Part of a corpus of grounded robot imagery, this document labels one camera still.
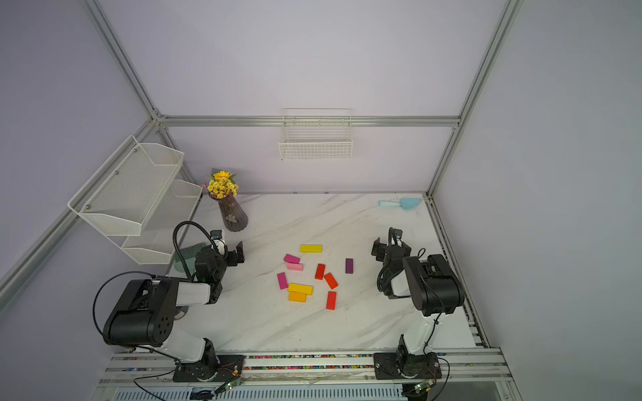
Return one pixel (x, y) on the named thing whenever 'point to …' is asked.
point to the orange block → (298, 296)
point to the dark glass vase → (235, 217)
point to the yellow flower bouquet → (221, 184)
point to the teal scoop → (409, 204)
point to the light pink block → (293, 266)
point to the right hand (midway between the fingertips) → (392, 243)
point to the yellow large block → (301, 288)
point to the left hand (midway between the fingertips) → (229, 245)
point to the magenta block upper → (291, 259)
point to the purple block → (349, 266)
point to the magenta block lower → (282, 281)
